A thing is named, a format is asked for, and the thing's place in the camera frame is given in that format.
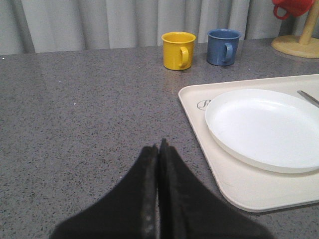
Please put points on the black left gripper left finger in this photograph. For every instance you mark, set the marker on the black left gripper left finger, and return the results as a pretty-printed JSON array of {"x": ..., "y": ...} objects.
[{"x": 126, "y": 212}]

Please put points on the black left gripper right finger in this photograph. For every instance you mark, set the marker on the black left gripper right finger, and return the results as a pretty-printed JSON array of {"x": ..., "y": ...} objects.
[{"x": 188, "y": 210}]

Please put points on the white round plate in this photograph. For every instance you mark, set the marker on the white round plate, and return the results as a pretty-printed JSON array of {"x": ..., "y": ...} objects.
[{"x": 266, "y": 129}]

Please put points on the silver metal fork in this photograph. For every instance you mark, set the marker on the silver metal fork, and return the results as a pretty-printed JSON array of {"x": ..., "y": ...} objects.
[{"x": 309, "y": 98}]

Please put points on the beige rabbit serving tray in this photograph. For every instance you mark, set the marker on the beige rabbit serving tray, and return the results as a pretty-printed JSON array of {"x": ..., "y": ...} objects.
[{"x": 245, "y": 186}]

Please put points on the yellow enamel mug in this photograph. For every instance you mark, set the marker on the yellow enamel mug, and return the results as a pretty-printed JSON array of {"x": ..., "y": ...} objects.
[{"x": 178, "y": 50}]

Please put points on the blue enamel mug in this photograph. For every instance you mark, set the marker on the blue enamel mug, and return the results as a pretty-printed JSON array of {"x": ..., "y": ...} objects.
[{"x": 222, "y": 46}]

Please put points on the wooden mug tree stand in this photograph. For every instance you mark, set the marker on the wooden mug tree stand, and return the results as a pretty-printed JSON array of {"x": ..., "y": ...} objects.
[{"x": 305, "y": 45}]

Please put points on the grey pleated curtain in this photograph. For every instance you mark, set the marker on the grey pleated curtain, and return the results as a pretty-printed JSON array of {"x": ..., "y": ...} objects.
[{"x": 32, "y": 26}]

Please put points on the red enamel mug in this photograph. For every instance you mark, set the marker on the red enamel mug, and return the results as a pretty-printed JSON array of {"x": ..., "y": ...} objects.
[{"x": 292, "y": 7}]

